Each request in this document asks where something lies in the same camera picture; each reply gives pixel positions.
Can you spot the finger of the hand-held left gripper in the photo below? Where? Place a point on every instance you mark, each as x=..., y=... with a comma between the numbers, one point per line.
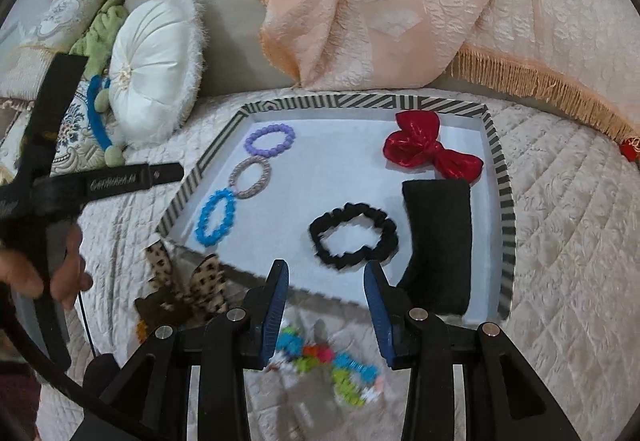
x=125, y=178
x=55, y=111

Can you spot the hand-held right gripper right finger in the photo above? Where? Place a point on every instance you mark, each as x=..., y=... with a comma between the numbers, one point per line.
x=377, y=316

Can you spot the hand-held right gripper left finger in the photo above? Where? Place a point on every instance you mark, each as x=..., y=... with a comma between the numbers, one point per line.
x=274, y=311

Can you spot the striped cardboard box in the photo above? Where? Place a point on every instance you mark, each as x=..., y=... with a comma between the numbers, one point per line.
x=300, y=161

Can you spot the person's left hand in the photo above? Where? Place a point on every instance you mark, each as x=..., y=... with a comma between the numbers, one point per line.
x=70, y=271

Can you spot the blue floral cushion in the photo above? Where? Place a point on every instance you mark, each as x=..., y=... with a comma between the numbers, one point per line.
x=75, y=121

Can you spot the leopard print bow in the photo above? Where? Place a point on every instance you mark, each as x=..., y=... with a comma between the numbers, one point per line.
x=205, y=281

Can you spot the black scrunchie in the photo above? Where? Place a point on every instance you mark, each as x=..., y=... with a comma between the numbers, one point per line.
x=330, y=257

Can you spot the black cloth headband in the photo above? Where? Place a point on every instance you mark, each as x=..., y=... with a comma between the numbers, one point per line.
x=435, y=241

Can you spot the green plush toy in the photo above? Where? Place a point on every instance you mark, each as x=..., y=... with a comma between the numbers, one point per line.
x=102, y=28

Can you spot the beige embroidered cushion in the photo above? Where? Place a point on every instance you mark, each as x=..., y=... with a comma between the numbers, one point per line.
x=65, y=11

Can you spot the white round cushion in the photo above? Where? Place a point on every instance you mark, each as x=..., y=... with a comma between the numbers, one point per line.
x=150, y=61

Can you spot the brown hair clip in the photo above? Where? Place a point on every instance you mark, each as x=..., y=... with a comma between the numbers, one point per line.
x=160, y=310

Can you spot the red shiny bow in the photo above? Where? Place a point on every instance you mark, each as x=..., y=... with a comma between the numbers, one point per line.
x=415, y=141

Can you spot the dark red cloth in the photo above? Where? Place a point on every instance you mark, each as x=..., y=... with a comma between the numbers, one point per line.
x=20, y=396

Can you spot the white quilted sofa cover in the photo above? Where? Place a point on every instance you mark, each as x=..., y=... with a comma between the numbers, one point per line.
x=565, y=246

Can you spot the small red object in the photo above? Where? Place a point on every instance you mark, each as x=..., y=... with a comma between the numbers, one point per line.
x=627, y=150

